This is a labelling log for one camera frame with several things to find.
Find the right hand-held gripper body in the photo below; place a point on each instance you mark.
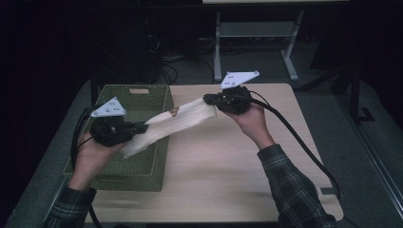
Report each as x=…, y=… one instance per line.
x=236, y=99

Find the green woven basket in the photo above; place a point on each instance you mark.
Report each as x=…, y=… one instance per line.
x=142, y=164

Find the grey tape piece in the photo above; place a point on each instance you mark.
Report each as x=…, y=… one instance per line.
x=328, y=190

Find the person's left hand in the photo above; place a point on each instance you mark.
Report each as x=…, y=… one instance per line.
x=92, y=161

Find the cream cloth garment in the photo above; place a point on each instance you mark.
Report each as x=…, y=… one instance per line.
x=171, y=125

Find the black metal stand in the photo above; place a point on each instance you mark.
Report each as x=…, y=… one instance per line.
x=355, y=95

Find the white metal stand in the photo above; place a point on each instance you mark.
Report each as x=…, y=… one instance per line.
x=256, y=30

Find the black table leg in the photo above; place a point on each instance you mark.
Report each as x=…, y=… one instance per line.
x=93, y=91

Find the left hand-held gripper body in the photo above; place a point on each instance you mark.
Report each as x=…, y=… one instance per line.
x=107, y=129

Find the person's right hand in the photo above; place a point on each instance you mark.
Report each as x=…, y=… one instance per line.
x=253, y=123

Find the metal floor rail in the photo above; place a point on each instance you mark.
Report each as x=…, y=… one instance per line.
x=377, y=158
x=50, y=202

